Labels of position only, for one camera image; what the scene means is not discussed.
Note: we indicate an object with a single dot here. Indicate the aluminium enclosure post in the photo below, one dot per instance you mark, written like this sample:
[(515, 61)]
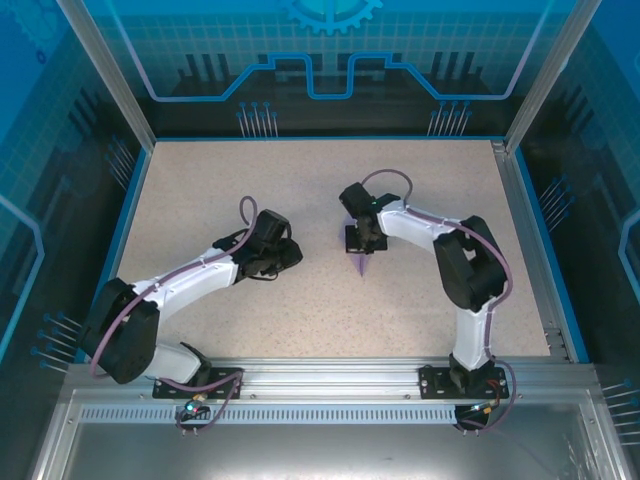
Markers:
[(550, 75), (110, 75)]

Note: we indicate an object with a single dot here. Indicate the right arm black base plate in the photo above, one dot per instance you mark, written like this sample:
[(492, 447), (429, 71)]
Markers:
[(432, 382)]

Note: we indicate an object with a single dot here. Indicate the grey metal tray frame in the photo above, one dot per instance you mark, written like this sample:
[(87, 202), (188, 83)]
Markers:
[(330, 450)]

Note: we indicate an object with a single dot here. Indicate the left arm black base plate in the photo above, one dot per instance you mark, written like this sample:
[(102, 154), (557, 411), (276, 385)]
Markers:
[(161, 392)]

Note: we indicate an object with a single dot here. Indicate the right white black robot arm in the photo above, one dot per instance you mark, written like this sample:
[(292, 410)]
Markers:
[(410, 227)]

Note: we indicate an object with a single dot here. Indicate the blue table border strip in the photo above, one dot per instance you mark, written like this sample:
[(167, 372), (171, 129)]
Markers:
[(129, 215), (535, 215)]

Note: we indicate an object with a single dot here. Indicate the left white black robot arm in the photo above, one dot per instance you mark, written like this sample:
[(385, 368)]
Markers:
[(200, 277)]

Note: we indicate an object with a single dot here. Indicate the aluminium side rail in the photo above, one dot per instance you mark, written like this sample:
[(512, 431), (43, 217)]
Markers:
[(516, 200)]

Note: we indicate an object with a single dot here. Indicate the aluminium mounting rail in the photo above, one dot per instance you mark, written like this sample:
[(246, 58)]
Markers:
[(330, 380)]

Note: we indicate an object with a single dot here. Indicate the lavender cloth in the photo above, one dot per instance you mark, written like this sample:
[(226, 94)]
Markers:
[(361, 265)]

